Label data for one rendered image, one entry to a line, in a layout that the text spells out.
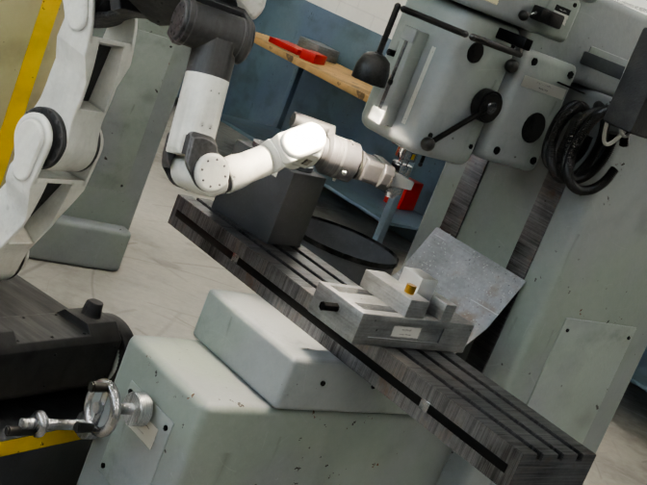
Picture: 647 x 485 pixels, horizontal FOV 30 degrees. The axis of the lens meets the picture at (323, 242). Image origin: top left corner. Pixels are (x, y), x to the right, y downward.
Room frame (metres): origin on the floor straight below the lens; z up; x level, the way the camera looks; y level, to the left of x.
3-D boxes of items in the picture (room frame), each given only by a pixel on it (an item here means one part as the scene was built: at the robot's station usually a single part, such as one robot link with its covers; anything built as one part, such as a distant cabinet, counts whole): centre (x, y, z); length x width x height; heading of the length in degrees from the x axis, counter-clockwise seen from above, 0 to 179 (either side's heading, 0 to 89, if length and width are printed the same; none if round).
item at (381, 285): (2.45, -0.18, 1.03); 0.15 x 0.06 x 0.04; 45
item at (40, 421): (2.35, 0.38, 0.52); 0.22 x 0.06 x 0.06; 134
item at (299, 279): (2.59, -0.13, 0.90); 1.24 x 0.23 x 0.08; 44
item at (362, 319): (2.47, -0.20, 0.99); 0.35 x 0.15 x 0.11; 135
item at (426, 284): (2.49, -0.22, 1.05); 0.06 x 0.05 x 0.06; 45
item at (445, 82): (2.62, -0.10, 1.47); 0.21 x 0.19 x 0.32; 44
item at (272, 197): (2.92, 0.17, 1.04); 0.22 x 0.12 x 0.20; 51
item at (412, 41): (2.54, -0.02, 1.45); 0.04 x 0.04 x 0.21; 44
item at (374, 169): (2.59, -0.01, 1.23); 0.13 x 0.12 x 0.10; 21
